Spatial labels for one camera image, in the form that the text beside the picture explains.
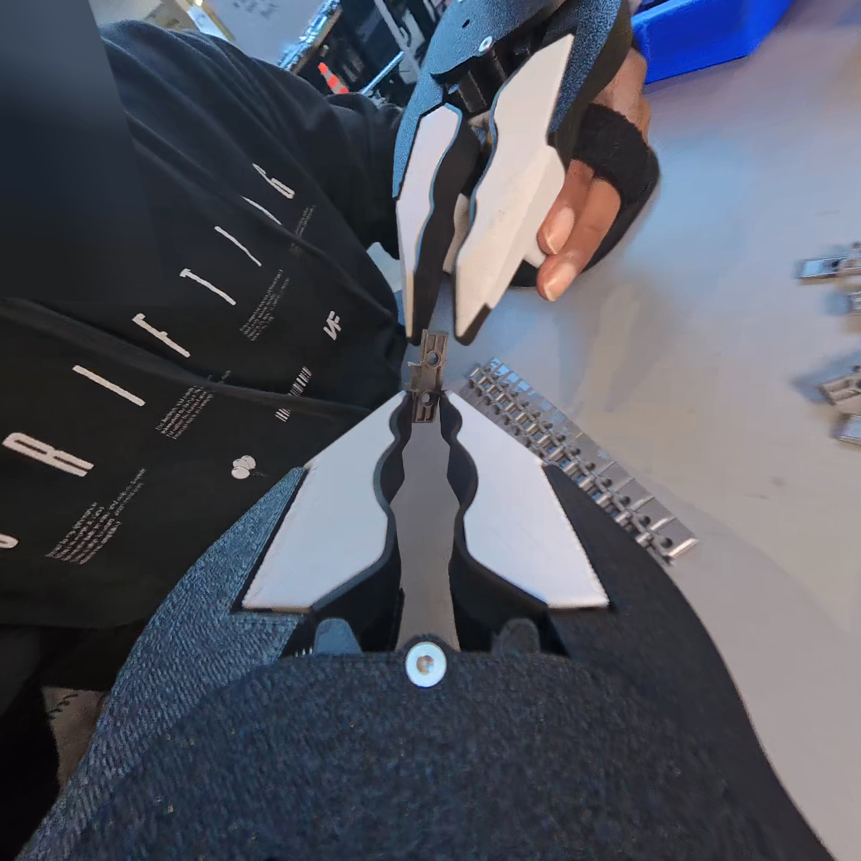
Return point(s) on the grey plastic track link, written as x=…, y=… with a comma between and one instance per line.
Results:
x=430, y=370

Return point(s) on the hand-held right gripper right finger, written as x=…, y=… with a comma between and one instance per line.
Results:
x=524, y=531

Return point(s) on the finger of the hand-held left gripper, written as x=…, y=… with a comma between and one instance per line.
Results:
x=518, y=168
x=420, y=175

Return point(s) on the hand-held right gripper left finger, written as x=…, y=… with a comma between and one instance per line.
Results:
x=323, y=531

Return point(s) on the pile of grey track links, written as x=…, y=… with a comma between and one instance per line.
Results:
x=841, y=390

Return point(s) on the person's black hooded sweater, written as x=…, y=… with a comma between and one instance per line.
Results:
x=202, y=403

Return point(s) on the blue plastic bin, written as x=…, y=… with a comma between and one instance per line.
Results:
x=699, y=33

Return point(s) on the person's left hand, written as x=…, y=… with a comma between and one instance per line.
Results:
x=578, y=222

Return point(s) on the grey desk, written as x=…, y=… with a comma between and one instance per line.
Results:
x=706, y=336

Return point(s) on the person's left forearm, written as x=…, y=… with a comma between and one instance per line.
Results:
x=363, y=168

